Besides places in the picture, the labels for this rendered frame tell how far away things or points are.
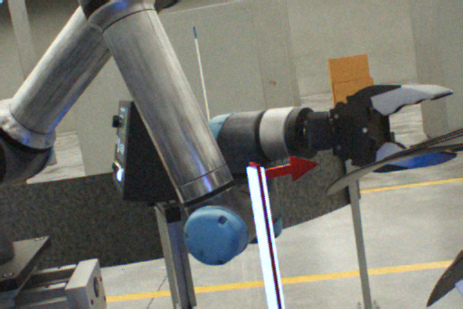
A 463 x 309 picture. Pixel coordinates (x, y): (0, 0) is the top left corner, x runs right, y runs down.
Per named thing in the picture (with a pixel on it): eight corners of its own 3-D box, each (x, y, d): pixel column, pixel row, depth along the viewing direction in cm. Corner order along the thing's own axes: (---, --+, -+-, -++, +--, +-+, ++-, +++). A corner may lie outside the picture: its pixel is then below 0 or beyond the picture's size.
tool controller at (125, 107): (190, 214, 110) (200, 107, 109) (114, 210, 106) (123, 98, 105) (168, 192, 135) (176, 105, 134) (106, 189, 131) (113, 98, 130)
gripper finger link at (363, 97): (401, 73, 68) (339, 100, 74) (396, 73, 67) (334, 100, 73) (414, 110, 68) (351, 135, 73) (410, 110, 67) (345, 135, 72)
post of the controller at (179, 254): (197, 305, 107) (179, 204, 104) (182, 310, 106) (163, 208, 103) (193, 300, 109) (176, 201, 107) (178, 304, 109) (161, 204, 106)
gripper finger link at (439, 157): (468, 149, 69) (395, 132, 74) (453, 154, 64) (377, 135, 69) (462, 173, 69) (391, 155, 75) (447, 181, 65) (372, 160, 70)
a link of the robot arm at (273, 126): (257, 109, 79) (262, 168, 79) (285, 107, 76) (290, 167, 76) (286, 107, 84) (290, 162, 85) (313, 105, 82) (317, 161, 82)
